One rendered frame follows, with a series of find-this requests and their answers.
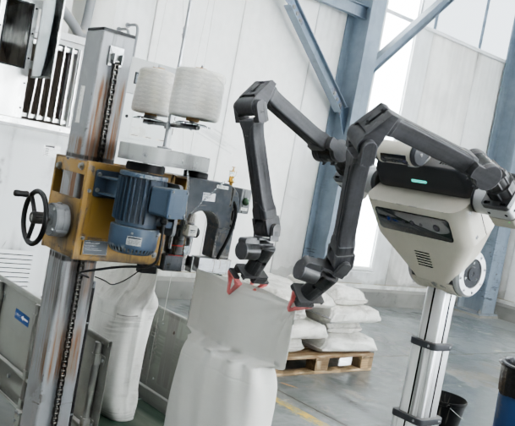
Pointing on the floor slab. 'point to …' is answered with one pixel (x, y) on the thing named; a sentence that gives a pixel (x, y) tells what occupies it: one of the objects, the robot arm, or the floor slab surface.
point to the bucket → (451, 408)
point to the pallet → (318, 360)
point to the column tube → (55, 275)
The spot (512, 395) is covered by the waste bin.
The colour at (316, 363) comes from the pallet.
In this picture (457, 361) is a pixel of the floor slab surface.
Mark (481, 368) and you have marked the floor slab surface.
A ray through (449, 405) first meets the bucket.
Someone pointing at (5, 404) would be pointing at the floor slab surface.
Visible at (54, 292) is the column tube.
